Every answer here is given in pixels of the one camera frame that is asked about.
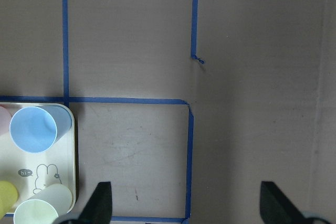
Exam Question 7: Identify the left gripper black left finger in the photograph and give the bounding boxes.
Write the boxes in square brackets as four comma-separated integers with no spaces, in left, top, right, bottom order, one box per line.
[77,182,112,223]

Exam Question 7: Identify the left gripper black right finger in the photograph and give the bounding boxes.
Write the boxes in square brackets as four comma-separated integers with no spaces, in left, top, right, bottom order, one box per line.
[259,181,306,224]

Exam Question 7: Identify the pale green plastic cup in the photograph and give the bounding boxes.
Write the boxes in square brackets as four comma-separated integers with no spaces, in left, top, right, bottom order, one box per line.
[13,184,73,224]

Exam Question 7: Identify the light blue plastic cup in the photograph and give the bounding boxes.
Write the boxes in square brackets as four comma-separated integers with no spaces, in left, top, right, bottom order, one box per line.
[9,105,72,153]

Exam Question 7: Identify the yellow plastic cup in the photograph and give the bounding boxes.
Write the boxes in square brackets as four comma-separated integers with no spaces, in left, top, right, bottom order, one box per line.
[1,180,18,216]

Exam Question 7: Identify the pink plastic cup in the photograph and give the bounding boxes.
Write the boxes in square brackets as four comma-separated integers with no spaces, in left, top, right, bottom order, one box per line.
[0,107,12,135]

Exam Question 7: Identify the cream bunny tray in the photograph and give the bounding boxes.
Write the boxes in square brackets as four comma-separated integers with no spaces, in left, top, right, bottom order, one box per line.
[1,103,77,217]

